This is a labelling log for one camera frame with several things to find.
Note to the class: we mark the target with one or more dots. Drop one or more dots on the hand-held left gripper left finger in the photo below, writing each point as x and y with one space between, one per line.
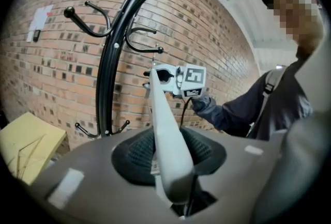
98 179

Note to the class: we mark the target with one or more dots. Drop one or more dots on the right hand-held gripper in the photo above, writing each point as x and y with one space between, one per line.
192 80

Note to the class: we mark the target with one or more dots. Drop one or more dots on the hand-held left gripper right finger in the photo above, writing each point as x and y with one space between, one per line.
232 166

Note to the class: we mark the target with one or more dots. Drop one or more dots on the white hanger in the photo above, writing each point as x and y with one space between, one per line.
165 127

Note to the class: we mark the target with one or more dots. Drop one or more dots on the black metal coat rack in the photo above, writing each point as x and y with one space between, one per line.
106 75

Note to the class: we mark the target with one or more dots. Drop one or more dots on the person's right forearm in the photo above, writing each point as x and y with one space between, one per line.
219 114

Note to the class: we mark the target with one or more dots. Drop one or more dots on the person's dark jacket torso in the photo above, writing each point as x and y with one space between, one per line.
282 114

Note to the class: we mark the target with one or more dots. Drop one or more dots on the yellow cardboard box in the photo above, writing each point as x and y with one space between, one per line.
33 140

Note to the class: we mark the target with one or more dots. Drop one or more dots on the person's head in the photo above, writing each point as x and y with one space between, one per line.
292 11

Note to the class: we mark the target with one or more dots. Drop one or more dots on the white wall paper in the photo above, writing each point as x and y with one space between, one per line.
40 20

